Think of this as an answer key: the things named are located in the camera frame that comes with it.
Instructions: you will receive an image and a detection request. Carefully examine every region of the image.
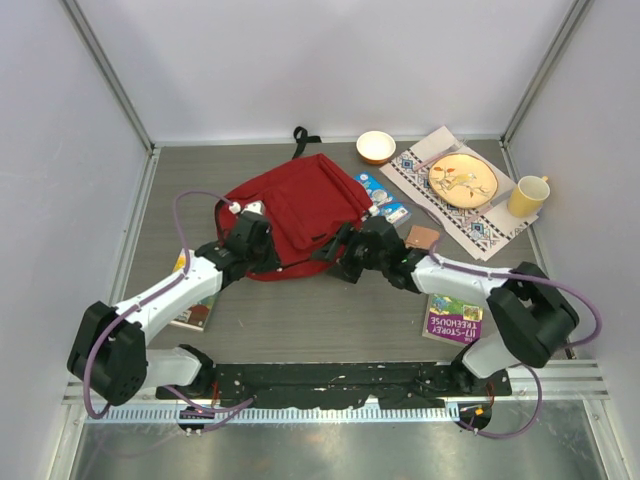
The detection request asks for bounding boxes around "yellow illustrated book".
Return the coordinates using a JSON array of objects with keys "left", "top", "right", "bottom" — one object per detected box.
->
[{"left": 168, "top": 252, "right": 221, "bottom": 332}]

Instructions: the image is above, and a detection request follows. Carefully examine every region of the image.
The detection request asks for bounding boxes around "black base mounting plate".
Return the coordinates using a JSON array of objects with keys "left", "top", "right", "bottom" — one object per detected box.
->
[{"left": 177, "top": 362, "right": 512, "bottom": 410}]

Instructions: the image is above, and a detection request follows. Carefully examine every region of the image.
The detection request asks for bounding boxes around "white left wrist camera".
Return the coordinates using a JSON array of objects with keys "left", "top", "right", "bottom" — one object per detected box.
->
[{"left": 228, "top": 201, "right": 265, "bottom": 215}]

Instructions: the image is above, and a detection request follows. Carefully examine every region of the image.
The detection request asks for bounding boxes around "blue comic book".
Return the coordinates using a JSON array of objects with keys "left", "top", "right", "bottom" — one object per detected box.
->
[{"left": 354, "top": 172, "right": 411, "bottom": 227}]

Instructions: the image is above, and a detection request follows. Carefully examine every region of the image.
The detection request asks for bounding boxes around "brown leather wallet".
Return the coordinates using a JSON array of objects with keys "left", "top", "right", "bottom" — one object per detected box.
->
[{"left": 405, "top": 225, "right": 440, "bottom": 250}]

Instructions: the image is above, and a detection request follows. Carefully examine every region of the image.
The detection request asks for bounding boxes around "purple treehouse book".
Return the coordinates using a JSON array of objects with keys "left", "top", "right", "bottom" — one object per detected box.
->
[{"left": 422, "top": 294, "right": 484, "bottom": 347}]

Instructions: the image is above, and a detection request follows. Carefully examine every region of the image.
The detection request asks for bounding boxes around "pink handled fork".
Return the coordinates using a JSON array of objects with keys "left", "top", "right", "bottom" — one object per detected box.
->
[{"left": 418, "top": 139, "right": 466, "bottom": 169}]

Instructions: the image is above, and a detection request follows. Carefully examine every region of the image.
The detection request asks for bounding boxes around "yellow mug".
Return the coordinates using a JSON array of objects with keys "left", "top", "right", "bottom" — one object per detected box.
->
[{"left": 507, "top": 176, "right": 551, "bottom": 218}]

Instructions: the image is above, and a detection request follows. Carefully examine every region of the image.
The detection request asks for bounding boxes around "yellow bird plate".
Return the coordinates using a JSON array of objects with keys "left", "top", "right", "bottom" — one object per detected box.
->
[{"left": 428, "top": 153, "right": 499, "bottom": 209}]

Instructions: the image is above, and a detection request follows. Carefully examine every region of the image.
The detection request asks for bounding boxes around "patterned white placemat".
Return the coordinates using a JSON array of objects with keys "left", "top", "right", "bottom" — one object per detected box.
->
[{"left": 381, "top": 126, "right": 538, "bottom": 261}]

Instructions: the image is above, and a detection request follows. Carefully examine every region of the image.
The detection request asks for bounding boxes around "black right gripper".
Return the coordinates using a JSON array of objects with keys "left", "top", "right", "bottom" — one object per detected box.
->
[{"left": 311, "top": 221, "right": 388, "bottom": 283}]

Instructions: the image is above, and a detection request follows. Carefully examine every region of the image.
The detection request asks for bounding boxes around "red student backpack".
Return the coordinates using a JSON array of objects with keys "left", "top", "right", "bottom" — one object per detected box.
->
[{"left": 226, "top": 126, "right": 373, "bottom": 282}]

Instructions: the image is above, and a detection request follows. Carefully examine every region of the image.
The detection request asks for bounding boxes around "white orange bowl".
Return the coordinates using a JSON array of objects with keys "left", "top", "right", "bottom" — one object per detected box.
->
[{"left": 356, "top": 131, "right": 396, "bottom": 165}]

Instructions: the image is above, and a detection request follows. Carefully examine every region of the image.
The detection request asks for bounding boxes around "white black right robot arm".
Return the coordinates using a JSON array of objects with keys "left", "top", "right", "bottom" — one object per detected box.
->
[{"left": 312, "top": 217, "right": 579, "bottom": 395}]

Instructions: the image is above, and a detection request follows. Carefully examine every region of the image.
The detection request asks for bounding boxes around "pink handled knife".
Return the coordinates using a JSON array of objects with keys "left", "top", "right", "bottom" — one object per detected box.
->
[{"left": 478, "top": 191, "right": 511, "bottom": 216}]

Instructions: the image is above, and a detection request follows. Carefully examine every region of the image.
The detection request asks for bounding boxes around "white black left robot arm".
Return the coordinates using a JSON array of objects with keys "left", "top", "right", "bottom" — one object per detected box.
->
[{"left": 67, "top": 202, "right": 278, "bottom": 406}]

